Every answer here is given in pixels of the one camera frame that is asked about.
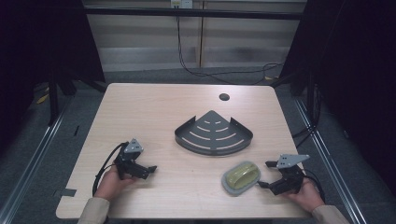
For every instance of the black horizontal frame bar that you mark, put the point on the black horizontal frame bar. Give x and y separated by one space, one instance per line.
193 13

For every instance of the yellow floor marker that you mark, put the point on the yellow floor marker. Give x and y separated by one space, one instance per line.
42 99

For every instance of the dark grey corner shelf rack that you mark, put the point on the dark grey corner shelf rack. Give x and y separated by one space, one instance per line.
213 133

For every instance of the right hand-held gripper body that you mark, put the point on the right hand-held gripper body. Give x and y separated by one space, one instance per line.
289 174

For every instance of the metal floor rail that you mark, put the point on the metal floor rail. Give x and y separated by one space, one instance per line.
327 168
31 158

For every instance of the black stand leg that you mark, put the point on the black stand leg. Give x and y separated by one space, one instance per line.
53 102

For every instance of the grey tape strip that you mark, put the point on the grey tape strip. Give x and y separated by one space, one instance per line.
67 192

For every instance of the white wall socket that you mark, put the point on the white wall socket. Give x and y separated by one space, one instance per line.
182 3

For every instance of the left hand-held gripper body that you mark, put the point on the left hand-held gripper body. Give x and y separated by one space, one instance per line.
130 155

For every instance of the black table grommet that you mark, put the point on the black table grommet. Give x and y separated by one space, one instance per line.
224 96

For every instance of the person's right hand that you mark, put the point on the person's right hand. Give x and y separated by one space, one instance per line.
304 194

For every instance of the yellow-green soap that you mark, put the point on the yellow-green soap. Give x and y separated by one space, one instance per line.
243 175

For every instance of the dark curtain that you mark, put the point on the dark curtain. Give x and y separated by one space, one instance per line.
355 77
40 46

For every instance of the person's left hand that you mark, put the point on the person's left hand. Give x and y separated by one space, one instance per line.
112 184

